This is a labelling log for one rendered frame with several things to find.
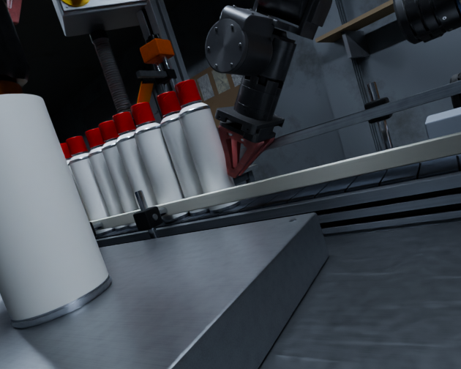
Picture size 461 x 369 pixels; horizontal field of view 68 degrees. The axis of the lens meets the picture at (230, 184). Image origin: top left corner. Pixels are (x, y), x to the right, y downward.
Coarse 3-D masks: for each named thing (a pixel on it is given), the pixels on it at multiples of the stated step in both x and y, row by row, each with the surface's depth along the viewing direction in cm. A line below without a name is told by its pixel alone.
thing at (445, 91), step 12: (456, 84) 38; (420, 96) 40; (432, 96) 40; (444, 96) 39; (372, 108) 43; (384, 108) 43; (396, 108) 42; (336, 120) 46; (348, 120) 45; (360, 120) 45; (300, 132) 49; (312, 132) 48; (324, 132) 47; (276, 144) 51; (240, 156) 55
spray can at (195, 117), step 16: (192, 80) 52; (192, 96) 51; (192, 112) 51; (208, 112) 52; (192, 128) 51; (208, 128) 51; (192, 144) 52; (208, 144) 51; (208, 160) 51; (224, 160) 53; (208, 176) 52; (224, 176) 52; (208, 192) 52; (224, 208) 52
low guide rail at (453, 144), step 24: (408, 144) 36; (432, 144) 34; (456, 144) 33; (312, 168) 41; (336, 168) 40; (360, 168) 38; (384, 168) 37; (216, 192) 50; (240, 192) 47; (264, 192) 46; (120, 216) 62
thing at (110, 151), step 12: (108, 132) 63; (108, 144) 63; (108, 156) 63; (108, 168) 64; (120, 168) 63; (120, 180) 63; (120, 192) 64; (132, 192) 63; (132, 204) 64; (132, 228) 64
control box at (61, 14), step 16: (64, 0) 61; (80, 0) 62; (96, 0) 63; (112, 0) 64; (128, 0) 65; (144, 0) 67; (64, 16) 62; (80, 16) 64; (96, 16) 66; (112, 16) 68; (128, 16) 70; (64, 32) 68; (80, 32) 70
